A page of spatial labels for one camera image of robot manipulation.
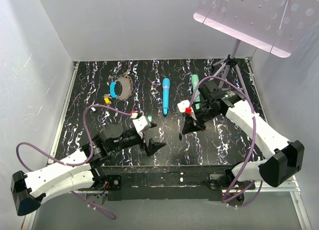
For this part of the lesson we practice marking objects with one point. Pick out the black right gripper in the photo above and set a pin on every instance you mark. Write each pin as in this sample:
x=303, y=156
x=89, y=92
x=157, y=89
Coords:
x=192, y=126

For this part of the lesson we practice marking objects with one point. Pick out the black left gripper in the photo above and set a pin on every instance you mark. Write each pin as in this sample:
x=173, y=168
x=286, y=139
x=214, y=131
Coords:
x=153, y=146

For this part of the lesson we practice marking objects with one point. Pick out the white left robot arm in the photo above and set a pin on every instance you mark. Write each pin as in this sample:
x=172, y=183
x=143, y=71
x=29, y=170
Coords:
x=82, y=169

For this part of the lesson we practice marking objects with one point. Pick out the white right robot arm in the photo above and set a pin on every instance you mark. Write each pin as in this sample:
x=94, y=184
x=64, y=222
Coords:
x=282, y=158

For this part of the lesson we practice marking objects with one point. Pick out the blue toy microphone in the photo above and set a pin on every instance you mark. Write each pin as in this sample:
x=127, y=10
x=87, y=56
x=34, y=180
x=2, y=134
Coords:
x=165, y=98

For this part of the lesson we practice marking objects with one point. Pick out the lilac music stand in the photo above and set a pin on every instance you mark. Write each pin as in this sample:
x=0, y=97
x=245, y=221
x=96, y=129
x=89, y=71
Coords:
x=285, y=33

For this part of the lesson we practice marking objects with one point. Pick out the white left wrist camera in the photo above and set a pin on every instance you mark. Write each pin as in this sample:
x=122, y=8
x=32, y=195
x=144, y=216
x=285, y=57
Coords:
x=139, y=124

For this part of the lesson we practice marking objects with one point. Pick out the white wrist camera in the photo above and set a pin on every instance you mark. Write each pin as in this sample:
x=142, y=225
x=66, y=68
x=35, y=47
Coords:
x=184, y=107
x=139, y=124

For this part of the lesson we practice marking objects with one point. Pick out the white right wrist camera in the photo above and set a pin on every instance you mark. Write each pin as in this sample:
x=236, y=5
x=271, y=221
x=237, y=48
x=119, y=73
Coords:
x=184, y=107

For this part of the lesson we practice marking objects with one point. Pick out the aluminium rail frame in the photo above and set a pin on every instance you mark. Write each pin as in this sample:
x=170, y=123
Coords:
x=271, y=211

